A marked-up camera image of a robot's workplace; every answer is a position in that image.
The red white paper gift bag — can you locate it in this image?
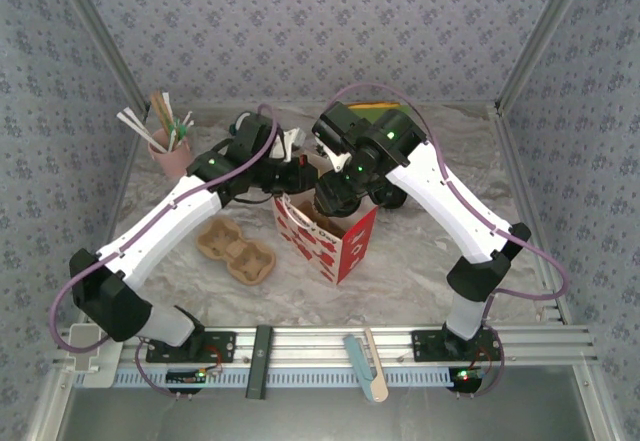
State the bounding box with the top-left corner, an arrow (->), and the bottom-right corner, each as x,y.
272,150 -> 380,286

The teal alarm clock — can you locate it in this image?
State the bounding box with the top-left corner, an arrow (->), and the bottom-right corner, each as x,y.
228,110 -> 251,135

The black plastic cup lid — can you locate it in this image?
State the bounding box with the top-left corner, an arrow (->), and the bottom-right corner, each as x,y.
377,188 -> 407,210

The pink straw holder cup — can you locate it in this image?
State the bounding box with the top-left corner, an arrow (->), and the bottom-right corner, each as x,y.
147,128 -> 194,180

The flat wooden stick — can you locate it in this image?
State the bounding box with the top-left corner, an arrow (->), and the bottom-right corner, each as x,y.
364,328 -> 390,403

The light blue plastic tool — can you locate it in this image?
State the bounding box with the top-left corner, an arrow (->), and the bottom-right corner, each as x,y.
342,335 -> 381,403

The dark green flat bar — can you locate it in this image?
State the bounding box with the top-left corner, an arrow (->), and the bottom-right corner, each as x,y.
245,325 -> 275,401

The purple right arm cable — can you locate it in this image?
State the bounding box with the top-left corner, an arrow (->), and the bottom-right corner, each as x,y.
332,83 -> 571,398

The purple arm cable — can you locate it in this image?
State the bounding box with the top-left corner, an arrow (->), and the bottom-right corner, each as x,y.
49,103 -> 279,400
332,83 -> 571,398

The aluminium side rail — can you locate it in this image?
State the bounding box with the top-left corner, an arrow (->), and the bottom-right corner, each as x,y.
82,105 -> 151,327
492,105 -> 574,325

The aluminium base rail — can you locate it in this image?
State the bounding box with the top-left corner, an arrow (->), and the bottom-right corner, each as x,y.
57,325 -> 599,367

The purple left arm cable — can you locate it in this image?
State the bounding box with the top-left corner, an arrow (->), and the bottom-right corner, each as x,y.
49,103 -> 279,400

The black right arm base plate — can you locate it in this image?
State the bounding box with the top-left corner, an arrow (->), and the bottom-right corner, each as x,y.
410,329 -> 504,364

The light blue slotted cable duct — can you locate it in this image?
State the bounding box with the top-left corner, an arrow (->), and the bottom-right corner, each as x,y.
114,368 -> 461,390

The aluminium frame post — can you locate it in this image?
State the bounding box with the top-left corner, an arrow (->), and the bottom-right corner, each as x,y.
494,0 -> 599,112
47,0 -> 151,112

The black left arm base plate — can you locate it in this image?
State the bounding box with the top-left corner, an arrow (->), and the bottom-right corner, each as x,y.
145,329 -> 237,364

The white plastic bracket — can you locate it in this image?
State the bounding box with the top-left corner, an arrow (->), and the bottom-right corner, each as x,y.
67,325 -> 121,388

